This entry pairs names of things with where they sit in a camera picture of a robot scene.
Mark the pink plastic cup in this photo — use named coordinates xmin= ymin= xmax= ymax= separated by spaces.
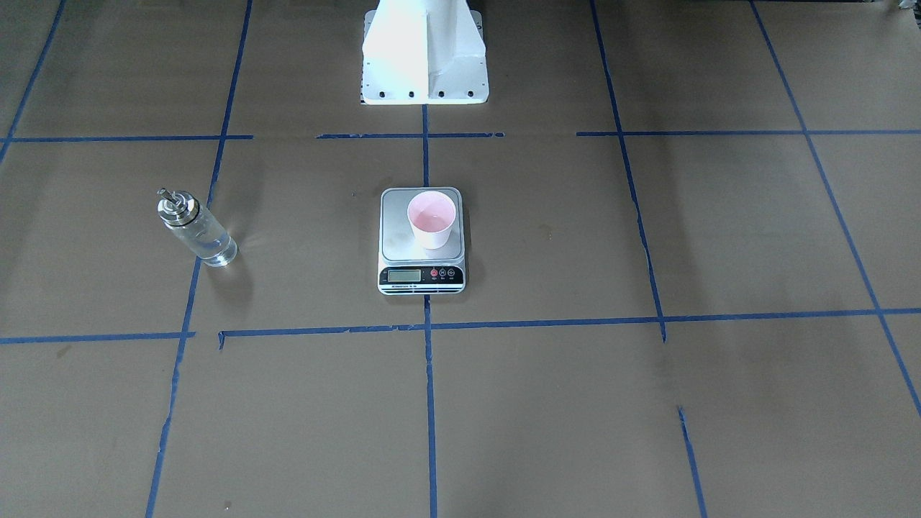
xmin=406 ymin=190 xmax=458 ymax=250

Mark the clear glass sauce bottle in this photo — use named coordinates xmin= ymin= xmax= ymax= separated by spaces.
xmin=157 ymin=188 xmax=239 ymax=268

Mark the silver digital kitchen scale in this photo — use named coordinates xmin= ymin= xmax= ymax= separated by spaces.
xmin=377 ymin=187 xmax=467 ymax=296

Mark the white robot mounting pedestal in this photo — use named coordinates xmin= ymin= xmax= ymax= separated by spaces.
xmin=360 ymin=1 xmax=490 ymax=106

